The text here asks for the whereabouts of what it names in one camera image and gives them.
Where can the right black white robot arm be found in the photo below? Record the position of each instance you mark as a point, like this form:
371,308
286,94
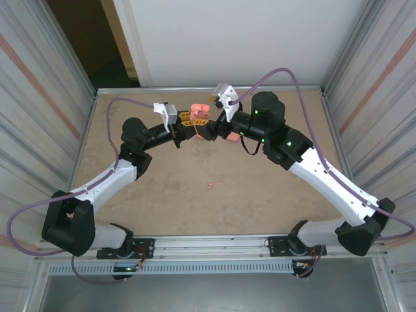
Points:
325,175

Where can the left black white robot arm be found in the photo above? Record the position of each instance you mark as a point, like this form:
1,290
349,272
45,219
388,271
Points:
107,182

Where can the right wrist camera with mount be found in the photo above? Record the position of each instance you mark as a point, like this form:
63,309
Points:
227,97

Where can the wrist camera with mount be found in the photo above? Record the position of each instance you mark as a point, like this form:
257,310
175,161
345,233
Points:
227,97
170,117

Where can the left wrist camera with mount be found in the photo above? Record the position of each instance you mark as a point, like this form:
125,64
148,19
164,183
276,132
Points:
170,117

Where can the aluminium table frame bar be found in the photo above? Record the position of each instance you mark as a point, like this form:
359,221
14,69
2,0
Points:
182,89

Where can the white door frame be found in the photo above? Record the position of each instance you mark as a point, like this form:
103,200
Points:
136,48

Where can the aluminium corner post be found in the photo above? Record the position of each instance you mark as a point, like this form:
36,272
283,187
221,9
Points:
69,48
347,48

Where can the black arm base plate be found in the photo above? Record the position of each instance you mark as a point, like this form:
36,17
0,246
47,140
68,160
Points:
146,245
276,242

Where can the aluminium mounting rail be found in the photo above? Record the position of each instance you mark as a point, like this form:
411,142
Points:
211,247

